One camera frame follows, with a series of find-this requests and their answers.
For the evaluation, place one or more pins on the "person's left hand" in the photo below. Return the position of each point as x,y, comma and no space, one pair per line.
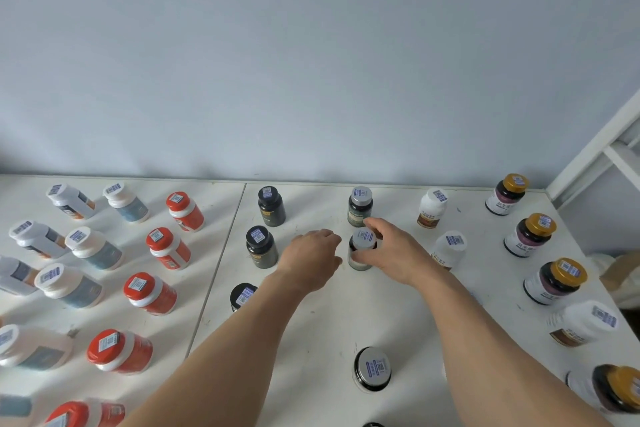
312,259

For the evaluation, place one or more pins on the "person's right hand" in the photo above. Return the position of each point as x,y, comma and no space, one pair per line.
405,259

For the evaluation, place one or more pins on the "green bottle grey cap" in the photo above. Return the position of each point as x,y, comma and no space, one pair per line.
362,239
372,369
360,206
372,425

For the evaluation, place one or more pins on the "black bottle black cap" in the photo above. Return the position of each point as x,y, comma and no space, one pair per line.
271,206
261,247
242,295

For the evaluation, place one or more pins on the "gold cap bottles group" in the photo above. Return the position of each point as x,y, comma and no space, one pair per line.
506,194
607,389

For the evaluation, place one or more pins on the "white bottle gold cap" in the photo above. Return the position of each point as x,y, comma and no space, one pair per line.
555,281
530,235

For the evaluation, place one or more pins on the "red bottle red cap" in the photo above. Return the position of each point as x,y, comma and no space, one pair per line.
85,415
150,293
120,351
168,248
185,211

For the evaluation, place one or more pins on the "white bottle orange label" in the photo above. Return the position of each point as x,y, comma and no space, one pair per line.
15,275
37,239
70,201

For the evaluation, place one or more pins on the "person's left forearm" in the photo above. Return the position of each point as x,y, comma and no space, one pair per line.
220,366

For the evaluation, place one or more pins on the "person's right forearm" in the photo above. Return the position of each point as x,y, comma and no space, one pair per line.
500,366

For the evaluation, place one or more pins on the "white metal shelf rack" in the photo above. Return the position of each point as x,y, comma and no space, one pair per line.
325,341

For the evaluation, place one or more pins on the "rattan chair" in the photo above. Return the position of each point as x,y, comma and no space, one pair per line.
620,270

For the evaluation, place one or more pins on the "stack of white rolls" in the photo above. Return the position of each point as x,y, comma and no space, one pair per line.
631,296

